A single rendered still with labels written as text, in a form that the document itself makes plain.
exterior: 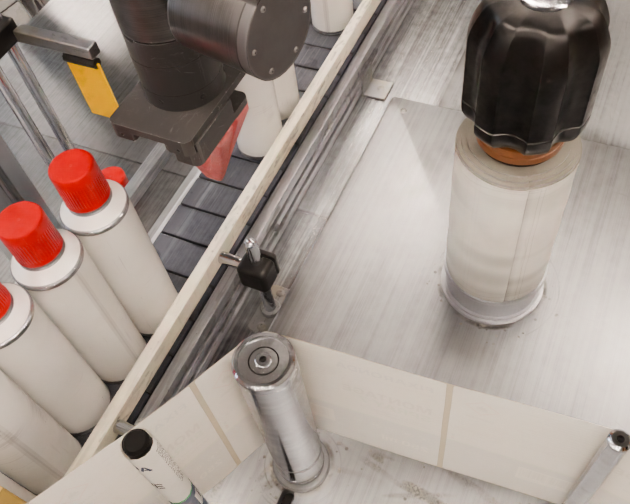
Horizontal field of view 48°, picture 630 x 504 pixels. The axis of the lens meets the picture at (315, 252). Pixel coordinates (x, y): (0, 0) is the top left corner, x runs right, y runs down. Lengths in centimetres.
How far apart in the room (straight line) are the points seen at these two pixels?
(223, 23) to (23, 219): 20
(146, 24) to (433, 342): 35
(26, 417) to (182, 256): 24
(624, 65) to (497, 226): 47
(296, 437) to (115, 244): 20
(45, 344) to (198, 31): 25
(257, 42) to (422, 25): 61
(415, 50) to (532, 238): 46
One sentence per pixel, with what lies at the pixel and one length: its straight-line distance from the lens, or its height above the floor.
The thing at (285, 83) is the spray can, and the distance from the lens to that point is 76.
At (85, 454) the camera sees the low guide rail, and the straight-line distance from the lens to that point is 59.
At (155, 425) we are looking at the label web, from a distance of 43.
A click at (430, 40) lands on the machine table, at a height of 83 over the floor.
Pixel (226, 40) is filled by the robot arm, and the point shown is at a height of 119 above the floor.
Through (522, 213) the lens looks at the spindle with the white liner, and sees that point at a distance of 50.
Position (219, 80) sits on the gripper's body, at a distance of 49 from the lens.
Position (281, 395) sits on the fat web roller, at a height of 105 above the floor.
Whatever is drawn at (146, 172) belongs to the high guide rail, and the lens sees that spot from 66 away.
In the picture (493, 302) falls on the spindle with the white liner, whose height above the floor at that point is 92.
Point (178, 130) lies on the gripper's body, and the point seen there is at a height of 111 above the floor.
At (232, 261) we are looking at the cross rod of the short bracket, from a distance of 64.
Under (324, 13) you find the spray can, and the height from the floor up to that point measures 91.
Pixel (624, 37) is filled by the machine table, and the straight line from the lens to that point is 99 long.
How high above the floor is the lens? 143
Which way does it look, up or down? 55 degrees down
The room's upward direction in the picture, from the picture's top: 10 degrees counter-clockwise
